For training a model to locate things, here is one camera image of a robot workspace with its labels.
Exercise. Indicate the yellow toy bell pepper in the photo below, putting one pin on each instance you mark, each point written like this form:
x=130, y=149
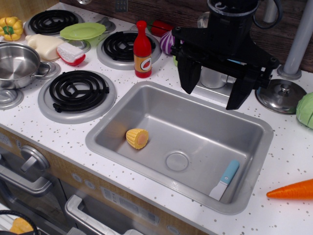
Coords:
x=11, y=28

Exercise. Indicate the grey toy sink basin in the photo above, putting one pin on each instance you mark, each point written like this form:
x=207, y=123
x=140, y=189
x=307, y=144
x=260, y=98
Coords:
x=191, y=142

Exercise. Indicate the purple toy onion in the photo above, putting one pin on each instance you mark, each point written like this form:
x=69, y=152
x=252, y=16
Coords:
x=166, y=42

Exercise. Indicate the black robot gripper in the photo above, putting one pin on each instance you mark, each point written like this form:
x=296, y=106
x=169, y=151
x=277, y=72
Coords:
x=225, y=46

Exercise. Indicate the small steel cup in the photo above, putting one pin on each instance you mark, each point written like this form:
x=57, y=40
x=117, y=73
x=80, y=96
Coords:
x=214, y=79

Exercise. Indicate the front right stove burner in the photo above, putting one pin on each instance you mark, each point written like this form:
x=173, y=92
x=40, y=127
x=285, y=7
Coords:
x=76, y=97

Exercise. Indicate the black wire basket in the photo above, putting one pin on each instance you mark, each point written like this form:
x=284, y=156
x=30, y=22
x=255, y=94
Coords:
x=18, y=214

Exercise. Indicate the grey oven door handle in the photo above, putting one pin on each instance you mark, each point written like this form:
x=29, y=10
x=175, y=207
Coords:
x=38, y=188

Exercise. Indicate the red toy pepper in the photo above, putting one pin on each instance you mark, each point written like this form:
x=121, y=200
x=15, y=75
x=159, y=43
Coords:
x=159, y=28

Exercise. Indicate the stove burner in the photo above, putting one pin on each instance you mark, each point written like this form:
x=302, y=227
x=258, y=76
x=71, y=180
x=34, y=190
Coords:
x=12, y=97
x=76, y=97
x=116, y=50
x=51, y=22

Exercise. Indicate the green toy cabbage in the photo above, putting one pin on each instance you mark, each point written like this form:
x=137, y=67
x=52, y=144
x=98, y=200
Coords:
x=304, y=110

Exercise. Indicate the grey faucet knob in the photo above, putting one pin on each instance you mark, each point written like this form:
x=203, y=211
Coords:
x=109, y=25

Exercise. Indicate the yellow toy in basket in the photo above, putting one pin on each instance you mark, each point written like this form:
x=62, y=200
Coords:
x=20, y=226

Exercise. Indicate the grey dishwasher door handle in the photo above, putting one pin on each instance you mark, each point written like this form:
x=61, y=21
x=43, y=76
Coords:
x=96, y=218

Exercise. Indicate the grey toy faucet pipe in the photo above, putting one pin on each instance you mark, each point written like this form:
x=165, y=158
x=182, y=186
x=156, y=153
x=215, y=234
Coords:
x=291, y=69

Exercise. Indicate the blue handled toy knife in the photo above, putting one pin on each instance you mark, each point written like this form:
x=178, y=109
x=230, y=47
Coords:
x=226, y=178

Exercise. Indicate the back left stove burner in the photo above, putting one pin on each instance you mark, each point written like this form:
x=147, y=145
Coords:
x=51, y=22

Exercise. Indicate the light green toy plate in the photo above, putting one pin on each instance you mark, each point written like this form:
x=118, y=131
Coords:
x=82, y=31

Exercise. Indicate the steel cooking pot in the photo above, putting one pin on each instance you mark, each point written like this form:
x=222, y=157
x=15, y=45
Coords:
x=20, y=65

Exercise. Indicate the orange toy carrot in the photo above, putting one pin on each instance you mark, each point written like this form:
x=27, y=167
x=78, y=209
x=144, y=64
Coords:
x=298, y=191

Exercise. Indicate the red toy ketchup bottle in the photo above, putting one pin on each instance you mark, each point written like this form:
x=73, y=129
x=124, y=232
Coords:
x=142, y=52

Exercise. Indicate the grey oven knob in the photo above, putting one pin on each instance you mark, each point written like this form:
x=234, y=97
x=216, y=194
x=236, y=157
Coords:
x=33, y=159

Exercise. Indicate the red white toy slice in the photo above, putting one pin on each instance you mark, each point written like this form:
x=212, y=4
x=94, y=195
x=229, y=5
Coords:
x=70, y=54

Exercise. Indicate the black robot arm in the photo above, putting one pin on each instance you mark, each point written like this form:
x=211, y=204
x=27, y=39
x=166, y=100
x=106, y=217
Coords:
x=232, y=6

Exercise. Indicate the yellow toy corn piece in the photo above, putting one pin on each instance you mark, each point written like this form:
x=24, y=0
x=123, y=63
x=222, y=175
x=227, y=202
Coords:
x=137, y=138

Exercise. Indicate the back right stove burner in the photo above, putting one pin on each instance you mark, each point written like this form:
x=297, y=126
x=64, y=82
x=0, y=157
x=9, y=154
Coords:
x=116, y=50

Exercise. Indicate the front left stove burner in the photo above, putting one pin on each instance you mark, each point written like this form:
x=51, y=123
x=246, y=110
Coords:
x=12, y=97

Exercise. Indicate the steel pot lid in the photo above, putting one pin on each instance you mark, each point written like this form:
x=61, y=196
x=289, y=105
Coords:
x=280, y=96

